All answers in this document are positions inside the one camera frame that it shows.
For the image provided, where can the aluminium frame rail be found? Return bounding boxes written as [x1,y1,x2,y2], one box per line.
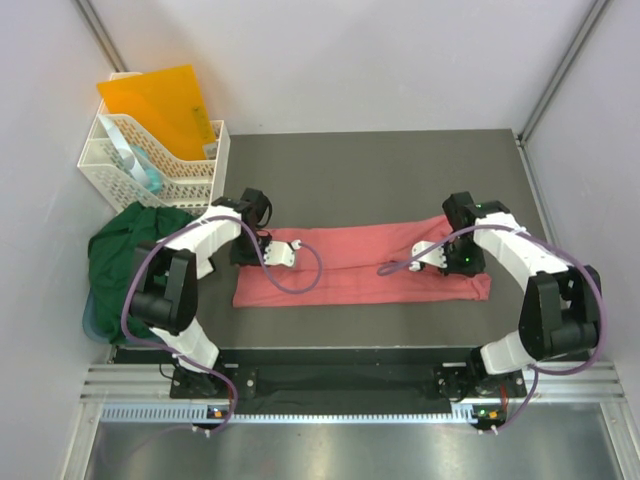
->
[80,363,624,408]

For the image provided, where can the white perforated file organizer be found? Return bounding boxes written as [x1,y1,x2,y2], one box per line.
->
[77,65,231,215]

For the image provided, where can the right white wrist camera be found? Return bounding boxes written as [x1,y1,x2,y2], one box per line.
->
[409,241,447,272]

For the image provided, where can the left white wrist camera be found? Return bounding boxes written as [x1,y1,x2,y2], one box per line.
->
[263,239,301,268]

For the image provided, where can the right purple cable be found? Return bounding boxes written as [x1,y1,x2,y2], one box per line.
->
[376,224,610,435]

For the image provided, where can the pink t shirt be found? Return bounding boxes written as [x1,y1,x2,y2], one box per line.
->
[232,215,491,308]

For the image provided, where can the light blue items in organizer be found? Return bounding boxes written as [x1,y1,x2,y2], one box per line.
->
[98,115,163,194]

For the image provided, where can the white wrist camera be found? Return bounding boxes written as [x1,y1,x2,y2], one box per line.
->
[409,241,447,272]
[263,239,301,268]

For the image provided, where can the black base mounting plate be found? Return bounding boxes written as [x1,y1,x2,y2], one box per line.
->
[168,363,531,401]

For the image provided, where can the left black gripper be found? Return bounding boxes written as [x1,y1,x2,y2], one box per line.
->
[228,232,274,267]

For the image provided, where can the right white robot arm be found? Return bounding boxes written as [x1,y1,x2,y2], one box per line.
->
[439,192,601,396]

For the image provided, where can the teal plastic basin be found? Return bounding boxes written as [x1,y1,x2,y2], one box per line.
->
[81,289,134,346]

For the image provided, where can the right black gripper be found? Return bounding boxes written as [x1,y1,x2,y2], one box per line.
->
[435,238,485,277]

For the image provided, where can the white slotted cable duct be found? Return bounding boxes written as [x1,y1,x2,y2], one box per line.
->
[100,403,500,425]

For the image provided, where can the green t shirt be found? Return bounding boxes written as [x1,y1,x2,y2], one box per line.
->
[88,202,195,344]

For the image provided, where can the orange plastic folder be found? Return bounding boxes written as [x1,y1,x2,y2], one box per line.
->
[97,65,217,161]

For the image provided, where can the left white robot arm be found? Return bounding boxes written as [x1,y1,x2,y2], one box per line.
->
[125,188,272,397]

